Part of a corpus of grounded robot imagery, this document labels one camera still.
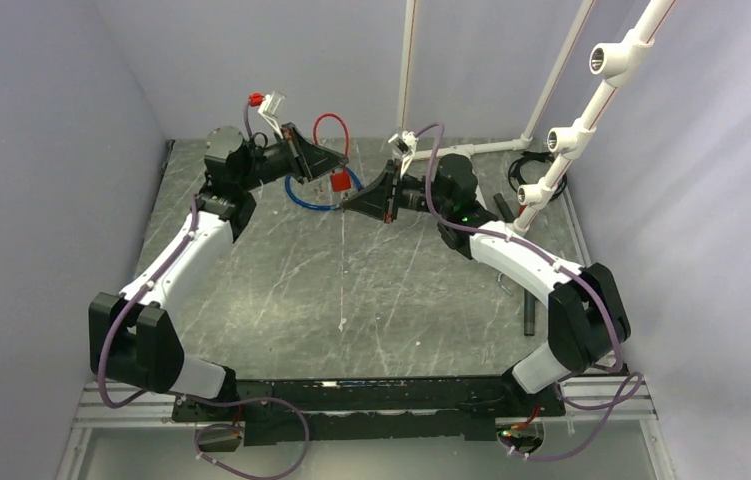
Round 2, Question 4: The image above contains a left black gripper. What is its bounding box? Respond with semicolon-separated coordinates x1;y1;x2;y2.
236;121;346;191

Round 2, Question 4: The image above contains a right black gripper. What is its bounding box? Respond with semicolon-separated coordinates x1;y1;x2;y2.
343;161;450;226

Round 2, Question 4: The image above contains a blue cable lock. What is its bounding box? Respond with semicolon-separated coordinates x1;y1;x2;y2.
283;167;363;212

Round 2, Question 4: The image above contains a red cable lock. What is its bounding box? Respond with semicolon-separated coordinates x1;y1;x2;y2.
311;113;354;195

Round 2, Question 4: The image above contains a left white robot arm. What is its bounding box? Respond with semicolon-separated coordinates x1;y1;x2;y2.
88;123;348;420

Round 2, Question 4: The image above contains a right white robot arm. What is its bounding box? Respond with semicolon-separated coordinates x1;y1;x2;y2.
340;154;631;415

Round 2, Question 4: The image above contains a silver metal hook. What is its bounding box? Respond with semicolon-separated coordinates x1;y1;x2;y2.
496;273;513;297

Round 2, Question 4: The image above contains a dark grey rod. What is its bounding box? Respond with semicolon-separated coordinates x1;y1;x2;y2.
493;193;536;337

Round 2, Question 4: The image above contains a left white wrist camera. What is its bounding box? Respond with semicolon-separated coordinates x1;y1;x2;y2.
246;91;286;138

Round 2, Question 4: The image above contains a black coiled cable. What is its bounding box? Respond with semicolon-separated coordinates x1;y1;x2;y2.
506;150;570;200

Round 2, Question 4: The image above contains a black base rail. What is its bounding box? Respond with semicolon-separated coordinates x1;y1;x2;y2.
172;374;565;446

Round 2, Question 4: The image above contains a white PVC pipe frame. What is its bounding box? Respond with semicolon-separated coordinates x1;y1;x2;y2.
392;0;678;230

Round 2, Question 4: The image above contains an aluminium frame rail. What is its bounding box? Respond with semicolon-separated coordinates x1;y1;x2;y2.
58;373;677;479

